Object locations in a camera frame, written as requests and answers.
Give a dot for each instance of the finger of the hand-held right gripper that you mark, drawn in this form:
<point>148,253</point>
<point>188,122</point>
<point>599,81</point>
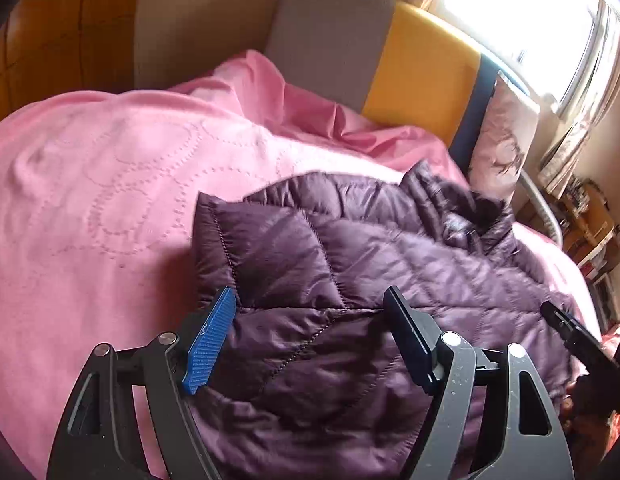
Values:
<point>572,327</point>

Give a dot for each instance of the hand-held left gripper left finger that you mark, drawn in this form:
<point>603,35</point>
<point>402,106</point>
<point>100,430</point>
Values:
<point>210,340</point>

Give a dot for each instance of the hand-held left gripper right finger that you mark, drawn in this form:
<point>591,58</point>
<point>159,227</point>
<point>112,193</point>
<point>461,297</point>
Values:
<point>410,340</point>

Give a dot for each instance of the purple puffer jacket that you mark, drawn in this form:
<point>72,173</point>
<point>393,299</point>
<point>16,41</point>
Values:
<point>340,270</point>

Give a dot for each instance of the person's right hand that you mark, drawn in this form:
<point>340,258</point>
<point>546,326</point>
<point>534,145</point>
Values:
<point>590,435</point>

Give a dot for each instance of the cluttered wooden desk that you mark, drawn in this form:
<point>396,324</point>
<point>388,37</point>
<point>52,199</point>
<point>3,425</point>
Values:
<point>590,230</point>

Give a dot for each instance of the white curved tube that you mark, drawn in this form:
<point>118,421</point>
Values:
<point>542,205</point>

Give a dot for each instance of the pink dotted-circle blanket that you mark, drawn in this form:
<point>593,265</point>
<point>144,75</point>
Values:
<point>90,200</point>

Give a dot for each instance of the pink deer print pillow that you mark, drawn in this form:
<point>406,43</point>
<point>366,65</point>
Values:
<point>500,145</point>

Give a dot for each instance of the grey yellow blue headboard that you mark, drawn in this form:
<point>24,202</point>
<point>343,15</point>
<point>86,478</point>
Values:
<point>370,45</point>

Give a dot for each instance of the bright window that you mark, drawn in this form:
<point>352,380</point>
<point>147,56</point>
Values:
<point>530,20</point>

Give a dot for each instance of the wooden wardrobe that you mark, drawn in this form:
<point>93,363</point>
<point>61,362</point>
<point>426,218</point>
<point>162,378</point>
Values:
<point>55,30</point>

